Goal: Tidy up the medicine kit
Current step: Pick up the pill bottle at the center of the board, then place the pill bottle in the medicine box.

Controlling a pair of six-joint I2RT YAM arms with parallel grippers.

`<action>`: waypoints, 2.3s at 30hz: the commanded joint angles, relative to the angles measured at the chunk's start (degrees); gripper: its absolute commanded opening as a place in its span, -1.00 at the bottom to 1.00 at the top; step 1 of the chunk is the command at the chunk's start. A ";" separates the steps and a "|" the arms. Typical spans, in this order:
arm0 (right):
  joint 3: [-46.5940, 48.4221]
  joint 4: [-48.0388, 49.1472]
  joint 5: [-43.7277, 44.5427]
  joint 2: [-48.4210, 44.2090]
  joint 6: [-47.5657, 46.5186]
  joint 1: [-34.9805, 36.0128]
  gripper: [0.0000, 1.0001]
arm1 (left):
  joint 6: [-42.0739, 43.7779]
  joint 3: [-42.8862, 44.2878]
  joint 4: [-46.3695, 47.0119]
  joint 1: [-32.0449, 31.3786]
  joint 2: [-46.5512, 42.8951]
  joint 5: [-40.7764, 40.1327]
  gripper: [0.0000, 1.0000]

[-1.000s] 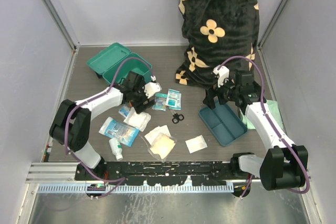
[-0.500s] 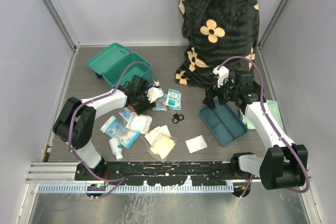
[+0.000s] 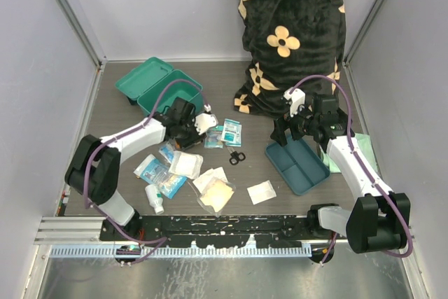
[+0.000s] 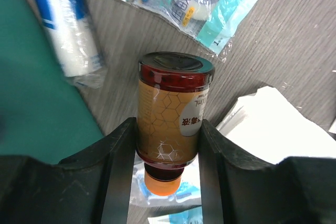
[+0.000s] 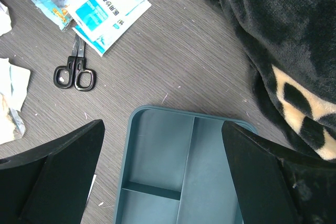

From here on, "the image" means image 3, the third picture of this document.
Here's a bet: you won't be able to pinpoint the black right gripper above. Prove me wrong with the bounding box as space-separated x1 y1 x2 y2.
271 99 319 146

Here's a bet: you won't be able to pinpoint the white plastic bottle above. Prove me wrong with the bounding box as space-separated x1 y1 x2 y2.
145 184 165 215

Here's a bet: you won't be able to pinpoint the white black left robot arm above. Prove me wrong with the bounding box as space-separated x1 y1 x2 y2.
64 97 204 240

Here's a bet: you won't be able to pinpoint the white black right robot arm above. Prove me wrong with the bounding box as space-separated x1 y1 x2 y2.
271 88 413 258

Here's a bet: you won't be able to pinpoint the teal medicine kit box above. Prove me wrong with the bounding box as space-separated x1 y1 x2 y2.
115 57 204 116

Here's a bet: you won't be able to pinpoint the small clear blue packet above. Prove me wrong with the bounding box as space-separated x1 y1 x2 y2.
159 142 175 164

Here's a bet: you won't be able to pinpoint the clear bag blue bandages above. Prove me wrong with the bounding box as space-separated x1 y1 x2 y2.
204 125 223 148

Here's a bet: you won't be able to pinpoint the white gauze pack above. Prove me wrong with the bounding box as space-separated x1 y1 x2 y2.
169 151 204 180

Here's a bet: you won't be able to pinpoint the teal white sachet packet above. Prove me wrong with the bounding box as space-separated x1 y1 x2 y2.
220 118 242 147

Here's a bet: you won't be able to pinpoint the dark teal divided tray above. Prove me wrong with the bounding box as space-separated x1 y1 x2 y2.
265 136 330 196

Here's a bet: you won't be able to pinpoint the large blue cotton pack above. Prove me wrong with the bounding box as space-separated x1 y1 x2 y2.
134 155 187 199

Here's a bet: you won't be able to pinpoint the white gauze pad stack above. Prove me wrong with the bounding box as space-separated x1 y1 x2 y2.
193 167 228 193

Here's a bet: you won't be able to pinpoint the small white gauze packet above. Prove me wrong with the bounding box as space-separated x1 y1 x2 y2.
247 180 277 204

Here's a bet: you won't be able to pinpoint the clear bag beige pad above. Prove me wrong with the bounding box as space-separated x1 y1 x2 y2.
197 178 236 217

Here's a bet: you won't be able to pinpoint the light green cloth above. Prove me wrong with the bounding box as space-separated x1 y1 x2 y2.
316 133 379 174

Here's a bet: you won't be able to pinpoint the black floral plush blanket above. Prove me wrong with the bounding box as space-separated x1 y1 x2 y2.
234 0 347 118

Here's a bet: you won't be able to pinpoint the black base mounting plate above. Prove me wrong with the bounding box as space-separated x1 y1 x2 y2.
99 213 337 249

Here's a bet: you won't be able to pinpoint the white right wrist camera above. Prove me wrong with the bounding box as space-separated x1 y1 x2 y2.
283 88 306 118

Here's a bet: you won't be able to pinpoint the black handled scissors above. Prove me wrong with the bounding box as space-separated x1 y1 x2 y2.
226 146 246 166

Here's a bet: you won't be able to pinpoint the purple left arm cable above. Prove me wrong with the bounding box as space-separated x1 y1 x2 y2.
83 79 213 265

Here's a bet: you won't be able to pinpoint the aluminium slotted rail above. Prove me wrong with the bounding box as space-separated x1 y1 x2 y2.
34 216 312 261

